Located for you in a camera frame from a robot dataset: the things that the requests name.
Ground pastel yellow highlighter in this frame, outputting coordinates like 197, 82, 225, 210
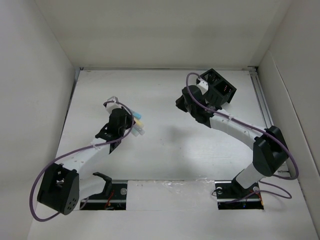
134, 118, 144, 129

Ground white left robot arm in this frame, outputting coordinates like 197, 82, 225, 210
36, 107, 135, 215

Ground pastel orange highlighter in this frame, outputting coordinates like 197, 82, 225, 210
133, 125, 145, 135

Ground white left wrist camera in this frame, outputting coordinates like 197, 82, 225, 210
103, 96, 122, 113

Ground black slotted organizer box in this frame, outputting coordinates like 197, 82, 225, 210
200, 68, 237, 108

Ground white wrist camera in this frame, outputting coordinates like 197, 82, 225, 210
196, 78, 209, 93
103, 96, 122, 113

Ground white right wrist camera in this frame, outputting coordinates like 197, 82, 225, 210
196, 78, 209, 93

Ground pastel green highlighter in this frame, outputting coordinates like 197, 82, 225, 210
131, 129, 145, 137

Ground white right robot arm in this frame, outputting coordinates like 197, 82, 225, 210
175, 85, 291, 204

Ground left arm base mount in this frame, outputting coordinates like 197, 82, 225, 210
78, 172, 128, 211

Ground aluminium rail right side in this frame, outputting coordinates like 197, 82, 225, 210
249, 67, 291, 177

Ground pastel blue highlighter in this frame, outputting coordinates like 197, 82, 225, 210
131, 110, 142, 120

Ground aluminium rail back edge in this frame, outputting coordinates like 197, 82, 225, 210
79, 66, 259, 71

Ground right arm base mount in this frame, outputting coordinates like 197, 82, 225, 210
211, 180, 264, 210

